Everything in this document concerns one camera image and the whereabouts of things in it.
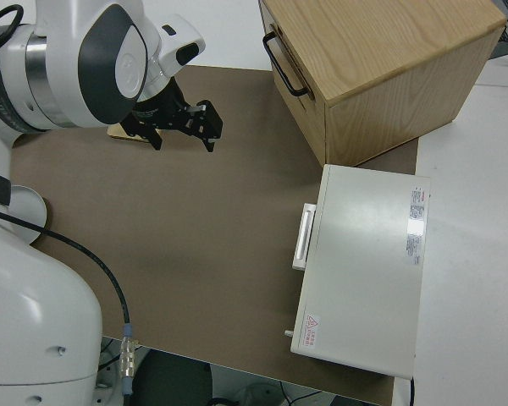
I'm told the black cabinet handle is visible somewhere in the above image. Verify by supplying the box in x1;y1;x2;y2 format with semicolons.
262;32;310;97

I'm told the wooden mug tree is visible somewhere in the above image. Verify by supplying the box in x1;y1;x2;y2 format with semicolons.
107;123;164;145

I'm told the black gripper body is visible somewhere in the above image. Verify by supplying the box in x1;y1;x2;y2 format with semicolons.
131;80;187;128

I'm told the wooden drawer cabinet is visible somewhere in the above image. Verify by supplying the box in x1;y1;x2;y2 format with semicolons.
257;0;508;167

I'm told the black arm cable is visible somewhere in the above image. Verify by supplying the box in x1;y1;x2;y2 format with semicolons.
0;205;139;397

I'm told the brown table mat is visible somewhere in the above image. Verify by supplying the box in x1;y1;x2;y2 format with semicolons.
8;63;420;406

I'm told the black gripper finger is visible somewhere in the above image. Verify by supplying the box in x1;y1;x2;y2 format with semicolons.
185;100;224;154
122;112;164;151

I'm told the white toaster oven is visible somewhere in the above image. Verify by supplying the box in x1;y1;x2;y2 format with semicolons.
284;163;433;379

